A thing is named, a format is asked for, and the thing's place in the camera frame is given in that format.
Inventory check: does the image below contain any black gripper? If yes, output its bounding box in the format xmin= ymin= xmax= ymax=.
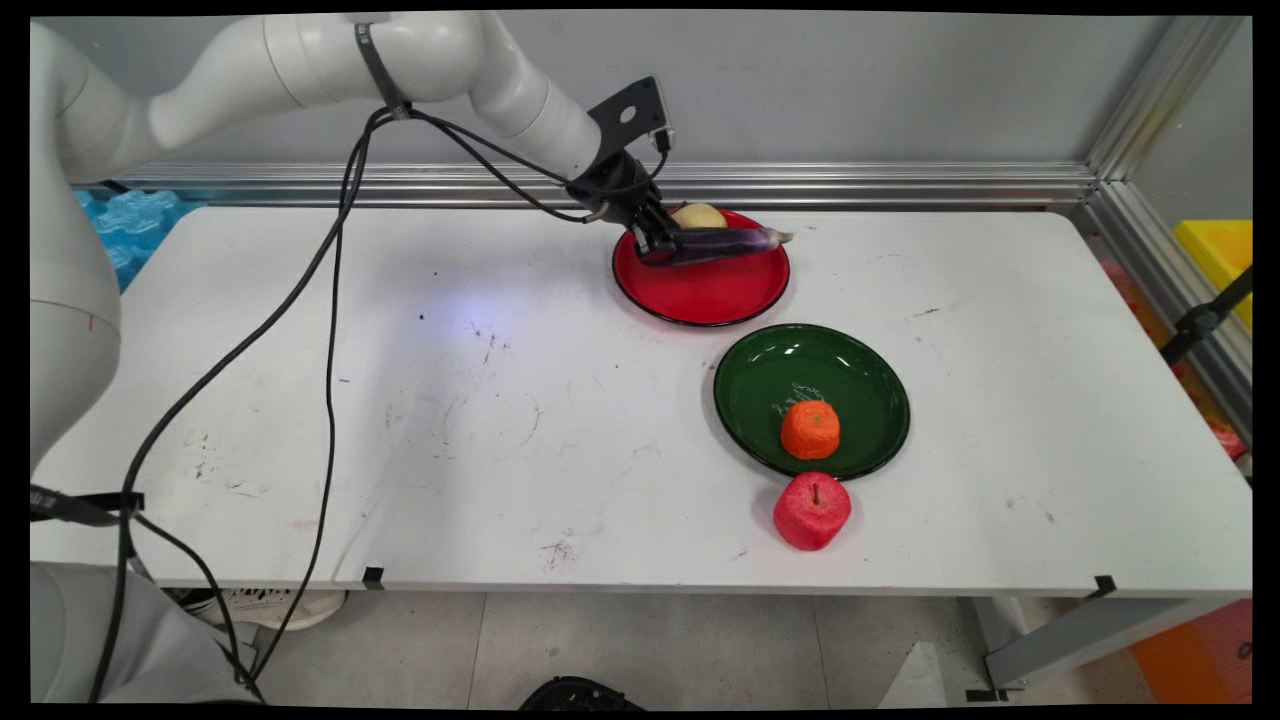
xmin=566 ymin=148 xmax=687 ymax=267

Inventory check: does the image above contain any long purple eggplant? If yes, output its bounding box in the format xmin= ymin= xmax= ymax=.
xmin=640 ymin=226 xmax=794 ymax=267

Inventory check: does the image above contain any red enamel plate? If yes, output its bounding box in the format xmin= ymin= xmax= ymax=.
xmin=612 ymin=208 xmax=792 ymax=328

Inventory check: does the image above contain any orange in foam net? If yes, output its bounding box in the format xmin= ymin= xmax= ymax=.
xmin=780 ymin=399 xmax=843 ymax=462

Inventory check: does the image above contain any green enamel plate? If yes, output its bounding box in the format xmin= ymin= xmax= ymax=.
xmin=713 ymin=323 xmax=912 ymax=482

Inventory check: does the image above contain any red apple in foam net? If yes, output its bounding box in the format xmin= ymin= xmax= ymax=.
xmin=772 ymin=472 xmax=854 ymax=552

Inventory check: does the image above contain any black round object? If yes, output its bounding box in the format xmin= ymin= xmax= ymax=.
xmin=518 ymin=676 xmax=648 ymax=713

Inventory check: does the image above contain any blue foam packing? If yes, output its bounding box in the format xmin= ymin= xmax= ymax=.
xmin=74 ymin=188 xmax=207 ymax=293

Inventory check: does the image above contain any black clamp stand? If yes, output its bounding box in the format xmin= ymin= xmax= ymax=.
xmin=1158 ymin=264 xmax=1253 ymax=367

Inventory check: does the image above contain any yellow plastic bin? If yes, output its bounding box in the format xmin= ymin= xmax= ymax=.
xmin=1172 ymin=219 xmax=1253 ymax=333

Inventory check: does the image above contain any grey metal table leg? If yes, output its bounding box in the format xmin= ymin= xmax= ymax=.
xmin=965 ymin=596 xmax=1233 ymax=703

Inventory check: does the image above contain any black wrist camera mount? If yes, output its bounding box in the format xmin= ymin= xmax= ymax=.
xmin=587 ymin=76 xmax=677 ymax=154

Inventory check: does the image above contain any aluminium frame rail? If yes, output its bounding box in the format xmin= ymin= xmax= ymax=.
xmin=72 ymin=160 xmax=1099 ymax=212

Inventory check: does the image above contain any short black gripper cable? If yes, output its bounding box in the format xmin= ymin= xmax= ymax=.
xmin=405 ymin=108 xmax=611 ymax=225

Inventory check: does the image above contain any black strap on arm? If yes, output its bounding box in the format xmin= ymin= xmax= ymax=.
xmin=353 ymin=22 xmax=413 ymax=121

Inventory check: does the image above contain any long black cable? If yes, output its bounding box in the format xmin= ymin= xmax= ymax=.
xmin=88 ymin=108 xmax=393 ymax=705
xmin=245 ymin=112 xmax=386 ymax=683

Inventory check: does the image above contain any aluminium frame corner post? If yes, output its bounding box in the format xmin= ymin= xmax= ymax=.
xmin=1072 ymin=15 xmax=1253 ymax=446

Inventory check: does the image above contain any black velcro strap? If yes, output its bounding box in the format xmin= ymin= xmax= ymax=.
xmin=30 ymin=484 xmax=147 ymax=528

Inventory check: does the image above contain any grey robot pedestal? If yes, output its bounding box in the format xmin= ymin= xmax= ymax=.
xmin=30 ymin=560 xmax=263 ymax=706

